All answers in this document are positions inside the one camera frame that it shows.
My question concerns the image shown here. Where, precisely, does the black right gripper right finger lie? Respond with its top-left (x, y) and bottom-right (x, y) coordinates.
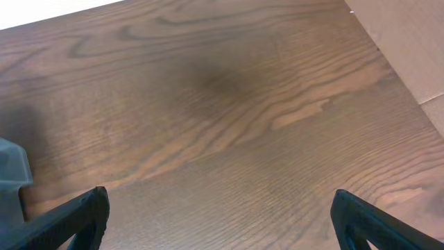
top-left (330, 189), bottom-right (443, 250)

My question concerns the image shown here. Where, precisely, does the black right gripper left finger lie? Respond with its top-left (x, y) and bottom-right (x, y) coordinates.
top-left (1, 186), bottom-right (110, 250)

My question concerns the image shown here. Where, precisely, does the clear plastic storage bin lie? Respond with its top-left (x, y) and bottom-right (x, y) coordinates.
top-left (1, 138), bottom-right (33, 233)

